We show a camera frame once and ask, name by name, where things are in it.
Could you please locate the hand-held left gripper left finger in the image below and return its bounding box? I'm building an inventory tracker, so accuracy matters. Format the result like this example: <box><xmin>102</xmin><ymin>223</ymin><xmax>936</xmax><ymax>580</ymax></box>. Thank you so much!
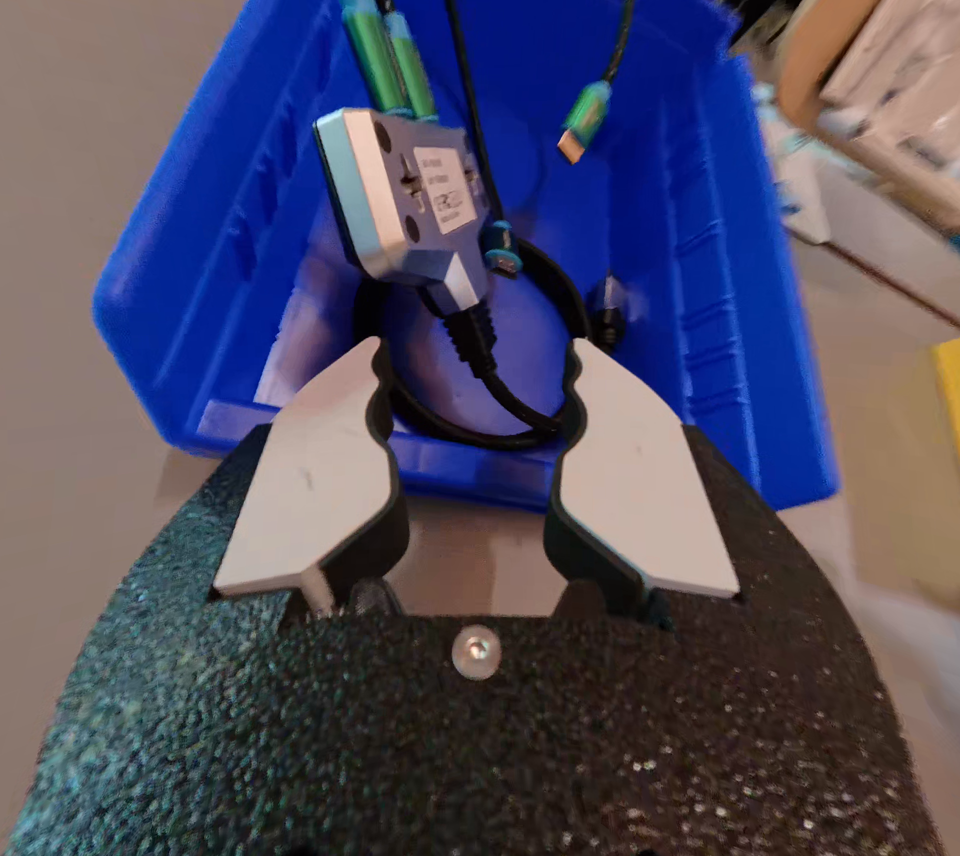
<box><xmin>212</xmin><ymin>334</ymin><xmax>412</xmax><ymax>617</ymax></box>

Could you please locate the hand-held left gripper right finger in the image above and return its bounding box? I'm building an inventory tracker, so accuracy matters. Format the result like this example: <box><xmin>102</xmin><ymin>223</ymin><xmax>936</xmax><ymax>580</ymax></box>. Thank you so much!
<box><xmin>543</xmin><ymin>337</ymin><xmax>742</xmax><ymax>628</ymax></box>

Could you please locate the black braided hub cable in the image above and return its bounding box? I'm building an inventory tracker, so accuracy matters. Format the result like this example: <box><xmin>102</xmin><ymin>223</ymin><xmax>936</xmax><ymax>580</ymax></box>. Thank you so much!
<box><xmin>351</xmin><ymin>235</ymin><xmax>639</xmax><ymax>454</ymax></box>

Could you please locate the blue plastic bin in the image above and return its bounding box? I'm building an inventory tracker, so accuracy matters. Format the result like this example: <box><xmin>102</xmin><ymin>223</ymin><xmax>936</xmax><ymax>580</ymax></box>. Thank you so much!
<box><xmin>91</xmin><ymin>0</ymin><xmax>841</xmax><ymax>512</ymax></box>

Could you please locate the grey usb hub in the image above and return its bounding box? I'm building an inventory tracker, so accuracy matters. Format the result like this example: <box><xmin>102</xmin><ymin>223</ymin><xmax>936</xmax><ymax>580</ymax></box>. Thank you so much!
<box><xmin>312</xmin><ymin>108</ymin><xmax>492</xmax><ymax>310</ymax></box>

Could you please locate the yellow plastic bin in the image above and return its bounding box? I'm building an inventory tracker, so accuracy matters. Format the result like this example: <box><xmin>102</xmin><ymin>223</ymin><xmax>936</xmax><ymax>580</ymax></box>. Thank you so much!
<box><xmin>932</xmin><ymin>338</ymin><xmax>960</xmax><ymax>456</ymax></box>

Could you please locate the printed instruction sheet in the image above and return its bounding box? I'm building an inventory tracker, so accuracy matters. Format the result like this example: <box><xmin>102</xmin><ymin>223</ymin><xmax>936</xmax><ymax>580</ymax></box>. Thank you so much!
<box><xmin>821</xmin><ymin>0</ymin><xmax>960</xmax><ymax>182</ymax></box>

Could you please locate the green plug usb cable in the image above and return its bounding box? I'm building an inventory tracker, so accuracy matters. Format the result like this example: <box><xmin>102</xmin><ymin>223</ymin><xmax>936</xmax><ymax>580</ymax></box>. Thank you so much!
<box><xmin>352</xmin><ymin>0</ymin><xmax>440</xmax><ymax>122</ymax></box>
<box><xmin>421</xmin><ymin>0</ymin><xmax>520</xmax><ymax>281</ymax></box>
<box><xmin>557</xmin><ymin>0</ymin><xmax>640</xmax><ymax>165</ymax></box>
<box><xmin>322</xmin><ymin>0</ymin><xmax>410</xmax><ymax>115</ymax></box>

